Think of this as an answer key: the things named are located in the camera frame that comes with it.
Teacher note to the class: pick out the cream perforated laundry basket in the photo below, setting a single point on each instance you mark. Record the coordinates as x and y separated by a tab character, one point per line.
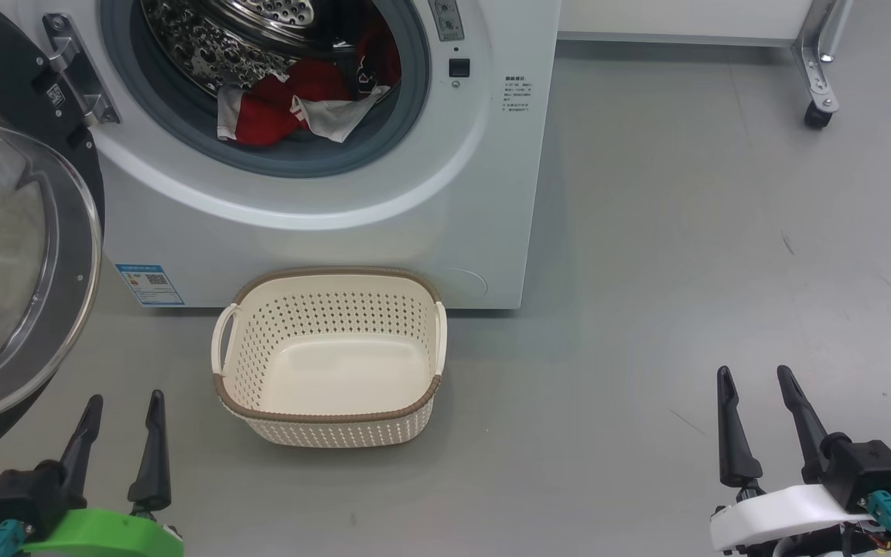
337	379

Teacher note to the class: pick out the metal cart leg with caster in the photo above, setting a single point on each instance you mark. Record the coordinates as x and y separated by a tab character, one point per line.
813	62

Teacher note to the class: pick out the metal door hinge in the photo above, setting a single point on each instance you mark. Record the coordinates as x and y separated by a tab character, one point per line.
78	70

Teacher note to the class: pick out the black text warning label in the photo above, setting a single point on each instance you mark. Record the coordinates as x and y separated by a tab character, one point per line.
517	94

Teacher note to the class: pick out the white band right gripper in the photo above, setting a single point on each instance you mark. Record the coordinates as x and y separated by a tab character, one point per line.
786	514

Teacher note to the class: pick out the white furniture panel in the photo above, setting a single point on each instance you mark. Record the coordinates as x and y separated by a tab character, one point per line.
685	19

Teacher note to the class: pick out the black glass washing machine door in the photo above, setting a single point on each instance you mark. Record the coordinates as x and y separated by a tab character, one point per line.
20	255

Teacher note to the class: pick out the white washing machine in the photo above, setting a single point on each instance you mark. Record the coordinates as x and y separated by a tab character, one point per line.
337	247

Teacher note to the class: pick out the blue energy label sticker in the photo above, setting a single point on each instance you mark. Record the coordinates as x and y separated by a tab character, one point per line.
150	285

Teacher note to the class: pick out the stainless steel drum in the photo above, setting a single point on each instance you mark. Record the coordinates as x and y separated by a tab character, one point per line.
206	39

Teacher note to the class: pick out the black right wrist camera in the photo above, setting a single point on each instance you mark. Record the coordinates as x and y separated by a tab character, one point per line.
867	468

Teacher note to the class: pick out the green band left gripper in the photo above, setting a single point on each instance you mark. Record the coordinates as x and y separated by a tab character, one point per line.
105	538

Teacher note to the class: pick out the red white lettered jersey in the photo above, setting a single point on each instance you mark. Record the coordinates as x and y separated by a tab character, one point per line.
337	116

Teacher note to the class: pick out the plain red garment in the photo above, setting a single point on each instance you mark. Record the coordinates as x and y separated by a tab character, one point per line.
267	108

